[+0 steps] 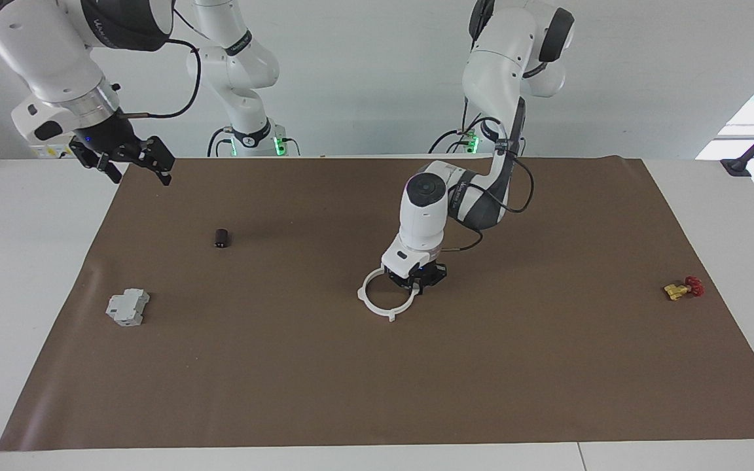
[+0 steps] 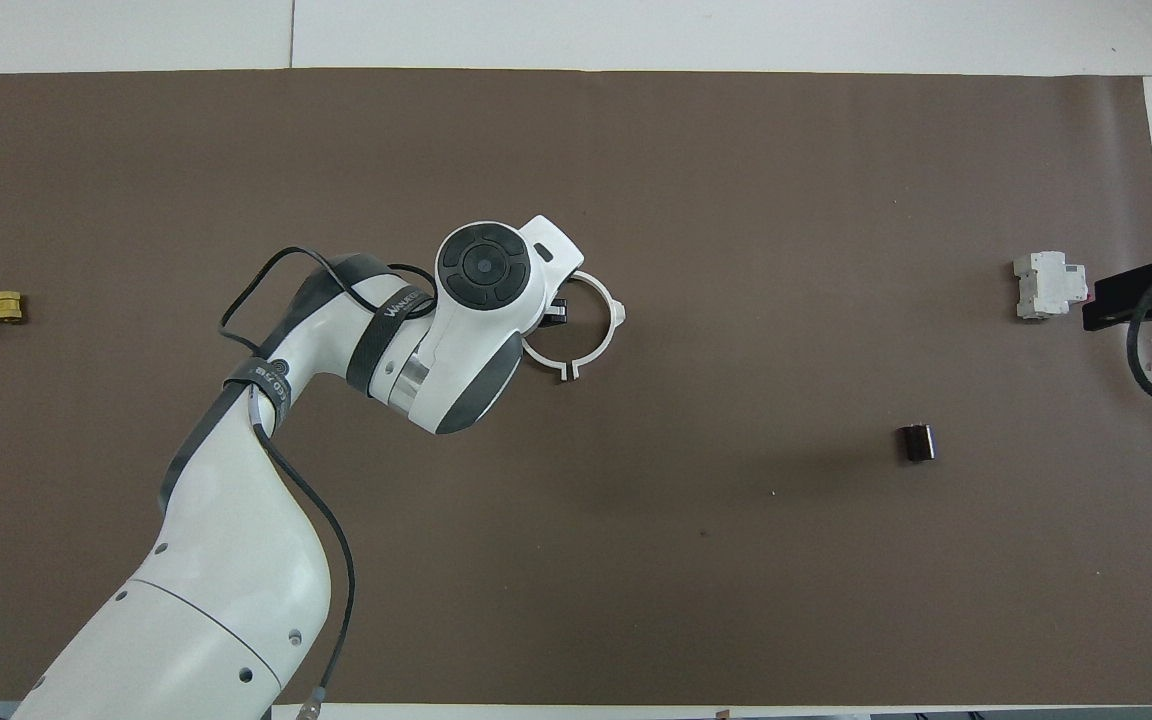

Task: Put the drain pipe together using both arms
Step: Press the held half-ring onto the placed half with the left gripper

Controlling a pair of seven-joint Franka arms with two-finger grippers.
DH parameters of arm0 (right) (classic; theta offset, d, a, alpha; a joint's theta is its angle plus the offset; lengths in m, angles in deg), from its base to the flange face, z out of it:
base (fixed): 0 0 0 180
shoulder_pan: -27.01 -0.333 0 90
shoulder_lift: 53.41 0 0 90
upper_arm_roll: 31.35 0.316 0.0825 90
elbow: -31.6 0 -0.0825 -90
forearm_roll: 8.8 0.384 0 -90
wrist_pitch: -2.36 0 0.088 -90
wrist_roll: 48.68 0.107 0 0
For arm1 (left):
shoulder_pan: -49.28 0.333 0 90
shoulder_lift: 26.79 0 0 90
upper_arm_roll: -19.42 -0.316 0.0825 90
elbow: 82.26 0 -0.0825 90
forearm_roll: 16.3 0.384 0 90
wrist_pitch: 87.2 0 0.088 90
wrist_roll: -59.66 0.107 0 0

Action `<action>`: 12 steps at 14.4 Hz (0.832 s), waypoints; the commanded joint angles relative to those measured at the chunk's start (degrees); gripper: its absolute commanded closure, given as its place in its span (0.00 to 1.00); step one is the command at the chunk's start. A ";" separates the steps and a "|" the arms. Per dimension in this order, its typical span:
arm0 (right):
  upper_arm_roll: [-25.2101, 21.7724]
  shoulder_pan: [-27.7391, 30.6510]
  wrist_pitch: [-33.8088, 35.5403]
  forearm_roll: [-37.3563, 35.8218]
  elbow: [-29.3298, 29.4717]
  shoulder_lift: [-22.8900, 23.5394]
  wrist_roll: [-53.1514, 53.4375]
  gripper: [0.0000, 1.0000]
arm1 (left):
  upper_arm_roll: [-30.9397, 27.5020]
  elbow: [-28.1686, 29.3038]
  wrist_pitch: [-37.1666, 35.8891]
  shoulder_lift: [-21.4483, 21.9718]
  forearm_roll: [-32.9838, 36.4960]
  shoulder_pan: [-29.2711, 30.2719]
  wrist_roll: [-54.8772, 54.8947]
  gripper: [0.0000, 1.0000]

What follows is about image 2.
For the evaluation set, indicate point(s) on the white circuit breaker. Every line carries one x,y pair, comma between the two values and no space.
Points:
1044,285

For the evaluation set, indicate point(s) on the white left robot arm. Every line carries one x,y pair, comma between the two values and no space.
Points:
236,580

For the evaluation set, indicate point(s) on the white half pipe clamp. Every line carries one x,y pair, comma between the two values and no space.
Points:
541,360
606,345

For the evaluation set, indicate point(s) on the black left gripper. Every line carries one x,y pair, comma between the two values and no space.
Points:
544,322

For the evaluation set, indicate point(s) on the small dark brown cylinder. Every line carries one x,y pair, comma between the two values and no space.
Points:
917,443

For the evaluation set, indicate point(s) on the brown table mat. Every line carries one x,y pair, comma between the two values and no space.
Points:
736,560

